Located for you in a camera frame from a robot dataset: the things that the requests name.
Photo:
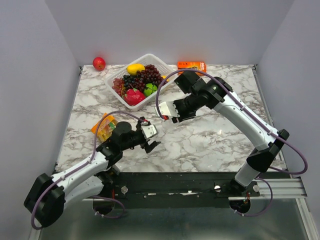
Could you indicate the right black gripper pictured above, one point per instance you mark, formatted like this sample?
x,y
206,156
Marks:
x,y
177,120

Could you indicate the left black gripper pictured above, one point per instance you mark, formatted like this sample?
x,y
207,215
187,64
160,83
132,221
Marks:
x,y
148,148

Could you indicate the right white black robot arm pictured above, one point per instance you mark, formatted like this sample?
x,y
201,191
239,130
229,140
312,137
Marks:
x,y
219,96

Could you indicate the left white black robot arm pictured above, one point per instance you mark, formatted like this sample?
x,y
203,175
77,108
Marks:
x,y
50,194

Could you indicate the small yellow lemon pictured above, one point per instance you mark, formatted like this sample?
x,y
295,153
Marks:
x,y
165,77

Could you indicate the green toy fruit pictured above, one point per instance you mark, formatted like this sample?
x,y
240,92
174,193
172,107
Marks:
x,y
149,89

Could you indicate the orange snack bag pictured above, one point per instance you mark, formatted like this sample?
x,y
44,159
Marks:
x,y
106,128

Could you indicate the orange razor box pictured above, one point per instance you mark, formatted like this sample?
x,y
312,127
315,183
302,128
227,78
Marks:
x,y
198,65

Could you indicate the dark purple grape bunch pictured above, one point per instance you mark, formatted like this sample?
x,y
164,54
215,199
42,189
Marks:
x,y
139,81

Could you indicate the red dragon fruit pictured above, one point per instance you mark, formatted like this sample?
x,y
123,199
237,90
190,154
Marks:
x,y
133,96

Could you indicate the white plastic basket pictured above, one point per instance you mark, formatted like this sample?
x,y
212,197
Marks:
x,y
163,68

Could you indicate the yellow mango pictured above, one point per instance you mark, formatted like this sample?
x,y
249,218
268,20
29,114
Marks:
x,y
133,69

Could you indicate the red grape bunch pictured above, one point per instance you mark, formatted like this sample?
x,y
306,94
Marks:
x,y
118,86

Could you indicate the red apple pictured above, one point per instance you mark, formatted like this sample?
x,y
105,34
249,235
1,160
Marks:
x,y
99,63

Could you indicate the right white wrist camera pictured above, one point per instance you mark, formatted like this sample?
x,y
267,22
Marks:
x,y
166,110

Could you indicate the black mounting rail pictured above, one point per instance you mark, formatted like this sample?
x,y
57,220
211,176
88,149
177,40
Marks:
x,y
163,190

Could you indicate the aluminium frame rail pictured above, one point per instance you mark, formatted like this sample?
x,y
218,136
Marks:
x,y
282,188

